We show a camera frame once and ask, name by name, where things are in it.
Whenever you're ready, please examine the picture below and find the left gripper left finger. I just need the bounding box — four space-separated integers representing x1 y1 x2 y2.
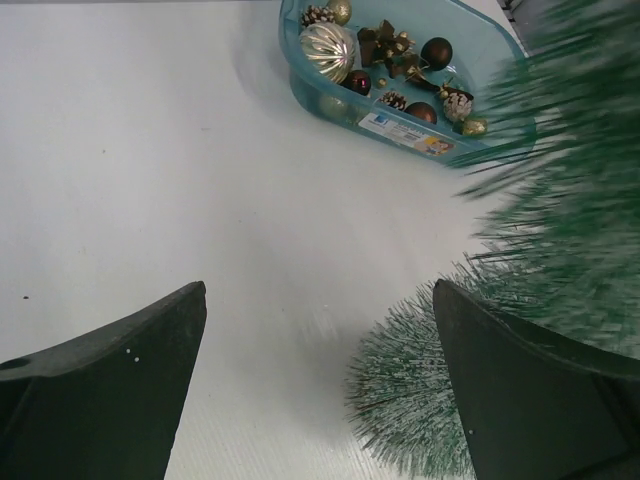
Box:
1 281 206 479

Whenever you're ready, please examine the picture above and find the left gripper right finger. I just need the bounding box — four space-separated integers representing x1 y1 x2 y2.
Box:
433 280 639 480

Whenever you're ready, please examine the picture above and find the small frosted christmas tree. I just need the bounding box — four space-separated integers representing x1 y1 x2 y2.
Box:
347 1 639 479

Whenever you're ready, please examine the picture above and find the gold glitter bauble right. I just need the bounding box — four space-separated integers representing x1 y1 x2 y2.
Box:
460 117 488 137

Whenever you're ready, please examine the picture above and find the frosted pine cone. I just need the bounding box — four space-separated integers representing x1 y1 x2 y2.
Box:
443 90 474 123

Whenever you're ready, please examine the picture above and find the brown bauble near label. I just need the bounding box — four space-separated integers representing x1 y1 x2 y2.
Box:
404 102 438 124

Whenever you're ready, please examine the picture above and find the teal plastic bin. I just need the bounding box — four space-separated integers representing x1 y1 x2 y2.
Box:
279 1 524 164

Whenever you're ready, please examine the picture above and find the dark brown bauble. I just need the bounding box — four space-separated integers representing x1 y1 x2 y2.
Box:
420 37 453 71

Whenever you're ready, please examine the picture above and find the dark red bauble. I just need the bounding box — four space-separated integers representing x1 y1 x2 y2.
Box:
341 70 372 96

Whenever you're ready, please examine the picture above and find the small gold glitter bauble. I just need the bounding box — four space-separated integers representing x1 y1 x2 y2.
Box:
326 0 352 26

